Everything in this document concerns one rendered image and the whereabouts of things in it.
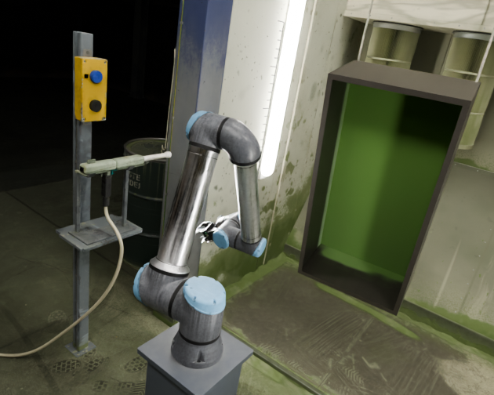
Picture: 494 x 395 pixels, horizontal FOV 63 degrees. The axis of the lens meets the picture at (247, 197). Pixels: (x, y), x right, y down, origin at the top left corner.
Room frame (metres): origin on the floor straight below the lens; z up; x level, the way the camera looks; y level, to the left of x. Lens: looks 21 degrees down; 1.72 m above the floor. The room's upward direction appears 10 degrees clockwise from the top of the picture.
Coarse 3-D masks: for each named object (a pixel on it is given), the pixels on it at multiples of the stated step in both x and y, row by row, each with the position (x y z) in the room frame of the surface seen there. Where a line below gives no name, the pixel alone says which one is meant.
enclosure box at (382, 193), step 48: (336, 96) 2.11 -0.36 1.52; (384, 96) 2.18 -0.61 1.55; (432, 96) 1.73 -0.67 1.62; (336, 144) 2.29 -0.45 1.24; (384, 144) 2.19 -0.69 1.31; (432, 144) 2.08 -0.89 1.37; (336, 192) 2.36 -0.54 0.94; (384, 192) 2.22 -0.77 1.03; (432, 192) 2.09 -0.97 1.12; (336, 240) 2.39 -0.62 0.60; (384, 240) 2.24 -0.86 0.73; (336, 288) 2.04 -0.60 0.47; (384, 288) 2.08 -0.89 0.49
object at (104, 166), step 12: (132, 156) 1.76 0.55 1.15; (144, 156) 1.82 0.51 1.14; (156, 156) 1.87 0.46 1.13; (168, 156) 1.93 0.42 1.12; (84, 168) 1.54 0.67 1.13; (96, 168) 1.58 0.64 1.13; (108, 168) 1.63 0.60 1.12; (120, 168) 1.68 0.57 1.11; (108, 180) 1.64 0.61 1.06; (108, 192) 1.64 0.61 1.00; (108, 204) 1.64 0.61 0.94
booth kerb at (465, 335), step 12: (288, 252) 3.06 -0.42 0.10; (408, 300) 2.52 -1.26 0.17; (408, 312) 2.50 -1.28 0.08; (420, 312) 2.46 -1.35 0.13; (432, 312) 2.42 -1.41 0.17; (432, 324) 2.40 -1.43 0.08; (444, 324) 2.37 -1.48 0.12; (456, 324) 2.33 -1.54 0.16; (456, 336) 2.31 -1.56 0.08; (468, 336) 2.28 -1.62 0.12; (480, 336) 2.25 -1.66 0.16; (480, 348) 2.23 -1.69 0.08; (492, 348) 2.20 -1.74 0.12
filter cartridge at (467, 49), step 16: (464, 32) 2.81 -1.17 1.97; (480, 32) 2.75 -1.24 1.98; (464, 48) 2.81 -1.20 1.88; (480, 48) 2.78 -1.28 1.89; (448, 64) 2.90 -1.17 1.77; (464, 64) 2.78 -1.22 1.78; (480, 64) 2.76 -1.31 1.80; (480, 80) 2.75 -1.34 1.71; (480, 96) 2.76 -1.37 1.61; (480, 112) 2.78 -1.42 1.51; (464, 144) 2.76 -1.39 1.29
